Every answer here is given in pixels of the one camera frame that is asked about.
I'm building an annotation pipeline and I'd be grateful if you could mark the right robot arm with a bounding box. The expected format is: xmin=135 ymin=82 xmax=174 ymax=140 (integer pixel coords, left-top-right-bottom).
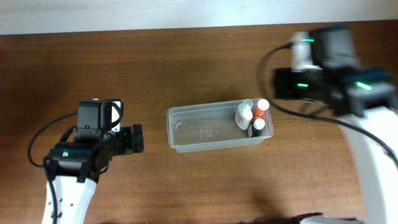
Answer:
xmin=274 ymin=26 xmax=397 ymax=223

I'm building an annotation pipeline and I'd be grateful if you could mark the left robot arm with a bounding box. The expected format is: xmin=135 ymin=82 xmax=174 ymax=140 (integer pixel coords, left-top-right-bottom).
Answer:
xmin=42 ymin=99 xmax=144 ymax=223

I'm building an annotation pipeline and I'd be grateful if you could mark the black right camera cable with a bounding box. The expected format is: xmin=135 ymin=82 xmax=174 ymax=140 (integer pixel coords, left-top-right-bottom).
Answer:
xmin=256 ymin=43 xmax=398 ymax=166

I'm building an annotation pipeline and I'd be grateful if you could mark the black bottle white cap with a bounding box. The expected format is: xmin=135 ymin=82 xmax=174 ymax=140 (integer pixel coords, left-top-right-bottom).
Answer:
xmin=248 ymin=118 xmax=265 ymax=138

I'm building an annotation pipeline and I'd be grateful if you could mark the white spray bottle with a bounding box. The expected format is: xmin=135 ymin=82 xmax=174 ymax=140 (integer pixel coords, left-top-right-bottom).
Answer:
xmin=235 ymin=99 xmax=253 ymax=130

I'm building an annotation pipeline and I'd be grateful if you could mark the clear plastic container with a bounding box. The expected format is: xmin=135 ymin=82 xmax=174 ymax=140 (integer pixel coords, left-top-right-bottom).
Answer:
xmin=166 ymin=100 xmax=274 ymax=153

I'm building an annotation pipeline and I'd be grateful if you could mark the orange bottle white cap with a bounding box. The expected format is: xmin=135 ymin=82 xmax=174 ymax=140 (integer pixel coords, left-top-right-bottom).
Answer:
xmin=251 ymin=99 xmax=270 ymax=123

